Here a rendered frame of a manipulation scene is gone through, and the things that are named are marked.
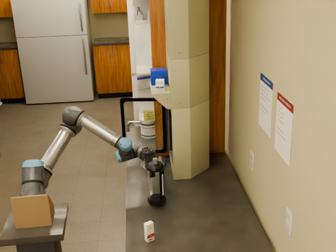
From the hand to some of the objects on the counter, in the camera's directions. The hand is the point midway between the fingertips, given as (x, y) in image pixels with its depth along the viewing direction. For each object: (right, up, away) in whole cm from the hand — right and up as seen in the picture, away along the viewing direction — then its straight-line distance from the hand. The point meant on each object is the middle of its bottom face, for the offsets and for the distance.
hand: (155, 169), depth 246 cm
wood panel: (+23, +4, +72) cm, 76 cm away
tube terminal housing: (+22, -4, +51) cm, 56 cm away
